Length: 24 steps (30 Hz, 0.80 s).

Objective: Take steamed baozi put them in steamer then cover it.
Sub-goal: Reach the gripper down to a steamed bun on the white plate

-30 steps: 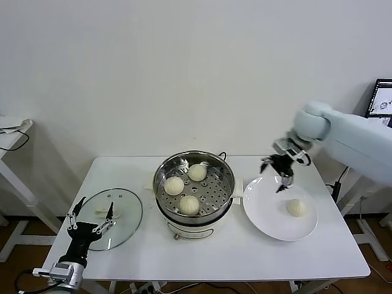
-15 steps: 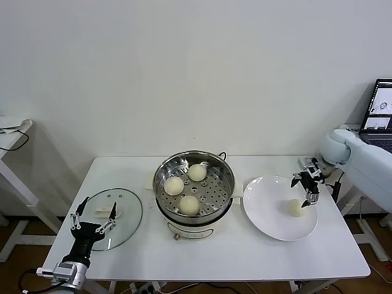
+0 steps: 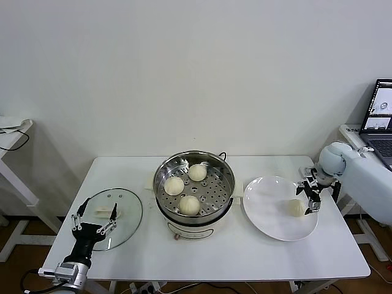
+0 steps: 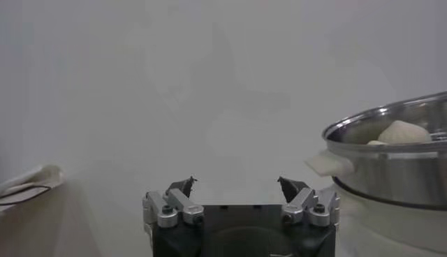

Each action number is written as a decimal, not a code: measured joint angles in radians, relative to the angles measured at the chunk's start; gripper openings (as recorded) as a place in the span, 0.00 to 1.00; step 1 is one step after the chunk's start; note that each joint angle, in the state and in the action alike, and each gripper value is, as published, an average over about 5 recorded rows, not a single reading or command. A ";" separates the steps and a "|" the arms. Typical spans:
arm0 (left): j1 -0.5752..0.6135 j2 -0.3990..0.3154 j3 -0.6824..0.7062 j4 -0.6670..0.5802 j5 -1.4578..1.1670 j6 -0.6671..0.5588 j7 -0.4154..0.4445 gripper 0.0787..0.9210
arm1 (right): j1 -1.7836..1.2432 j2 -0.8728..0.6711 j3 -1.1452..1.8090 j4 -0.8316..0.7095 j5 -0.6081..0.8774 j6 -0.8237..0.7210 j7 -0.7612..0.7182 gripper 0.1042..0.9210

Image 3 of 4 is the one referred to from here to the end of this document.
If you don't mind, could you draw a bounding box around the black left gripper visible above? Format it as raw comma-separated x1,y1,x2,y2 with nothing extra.
63,197,119,265

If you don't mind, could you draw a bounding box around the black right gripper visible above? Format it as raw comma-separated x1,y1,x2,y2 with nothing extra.
295,174,330,216

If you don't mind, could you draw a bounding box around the white steamed baozi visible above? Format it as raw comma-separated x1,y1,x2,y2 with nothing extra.
187,164,208,182
164,176,185,196
178,195,202,216
287,198,307,218

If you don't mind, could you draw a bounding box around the round glass pot lid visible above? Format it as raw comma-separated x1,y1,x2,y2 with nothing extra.
73,187,143,251

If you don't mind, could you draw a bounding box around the perforated steel steamer basket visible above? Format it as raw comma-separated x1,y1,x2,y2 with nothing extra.
153,150,236,219

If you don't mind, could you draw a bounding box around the round white plate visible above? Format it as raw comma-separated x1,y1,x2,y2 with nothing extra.
243,175,319,242

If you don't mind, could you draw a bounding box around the white side table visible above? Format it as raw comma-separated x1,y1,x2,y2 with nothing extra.
338,124,392,263
0,118,64,263

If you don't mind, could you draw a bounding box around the white power strip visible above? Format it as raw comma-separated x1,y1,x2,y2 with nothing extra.
130,282,162,294

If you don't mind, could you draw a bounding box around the grey open laptop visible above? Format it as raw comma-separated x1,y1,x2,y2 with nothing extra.
358,78,392,172

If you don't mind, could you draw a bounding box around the white electric cooking pot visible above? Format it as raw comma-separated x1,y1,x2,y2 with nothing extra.
143,177,245,242

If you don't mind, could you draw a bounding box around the left camera cable with plug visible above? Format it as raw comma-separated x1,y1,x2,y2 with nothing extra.
20,267,59,293

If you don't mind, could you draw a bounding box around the thin black cable loop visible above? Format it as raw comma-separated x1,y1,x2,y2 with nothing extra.
0,129,31,152

